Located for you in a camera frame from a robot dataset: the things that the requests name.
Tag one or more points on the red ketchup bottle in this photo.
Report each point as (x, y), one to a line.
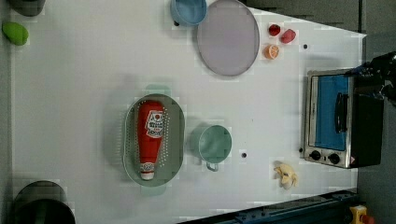
(150, 126)

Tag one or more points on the green enamel mug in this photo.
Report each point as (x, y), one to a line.
(212, 144)

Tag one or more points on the grey round plate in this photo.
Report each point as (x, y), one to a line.
(229, 38)

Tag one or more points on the toy orange half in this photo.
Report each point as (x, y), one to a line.
(271, 52)

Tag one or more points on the blue mug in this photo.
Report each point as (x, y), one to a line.
(188, 12)

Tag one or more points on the toy peeled banana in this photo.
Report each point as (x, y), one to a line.
(288, 177)

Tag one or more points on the red toy strawberry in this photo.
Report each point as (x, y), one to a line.
(274, 30)

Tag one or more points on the pink toy strawberry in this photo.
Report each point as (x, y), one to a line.
(288, 36)

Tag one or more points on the yellow red clamp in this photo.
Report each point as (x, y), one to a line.
(360, 216)

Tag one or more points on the green toy pear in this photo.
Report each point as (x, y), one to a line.
(15, 33)

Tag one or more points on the blue metal frame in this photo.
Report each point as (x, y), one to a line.
(329, 208)

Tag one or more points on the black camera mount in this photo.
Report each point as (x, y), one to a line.
(377, 76)

